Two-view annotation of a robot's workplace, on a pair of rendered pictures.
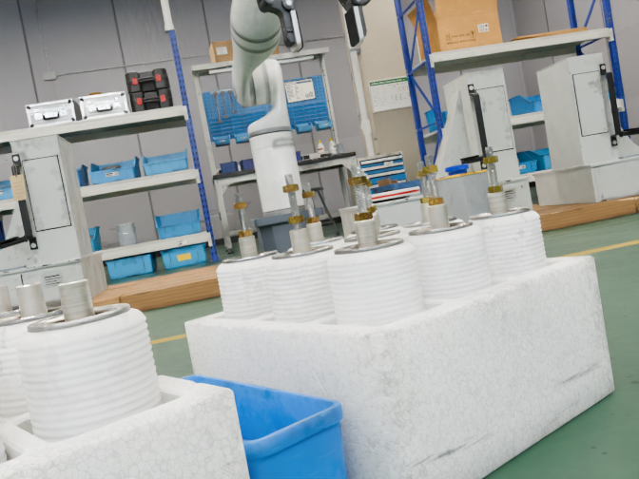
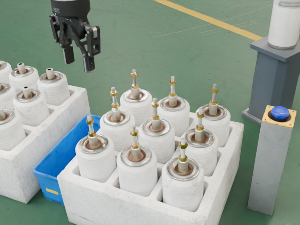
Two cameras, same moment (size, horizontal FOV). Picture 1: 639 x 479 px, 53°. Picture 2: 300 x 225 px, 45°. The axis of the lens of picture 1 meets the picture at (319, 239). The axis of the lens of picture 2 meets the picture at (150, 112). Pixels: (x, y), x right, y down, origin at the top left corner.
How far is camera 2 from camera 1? 1.05 m
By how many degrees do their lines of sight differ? 68
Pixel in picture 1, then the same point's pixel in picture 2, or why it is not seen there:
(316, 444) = (52, 182)
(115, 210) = not seen: outside the picture
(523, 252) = (167, 193)
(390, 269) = (79, 160)
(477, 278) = (127, 185)
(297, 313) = not seen: hidden behind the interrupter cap
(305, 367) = not seen: hidden behind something
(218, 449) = (8, 168)
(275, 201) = (269, 37)
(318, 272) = (104, 132)
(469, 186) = (266, 129)
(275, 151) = (278, 8)
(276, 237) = (259, 58)
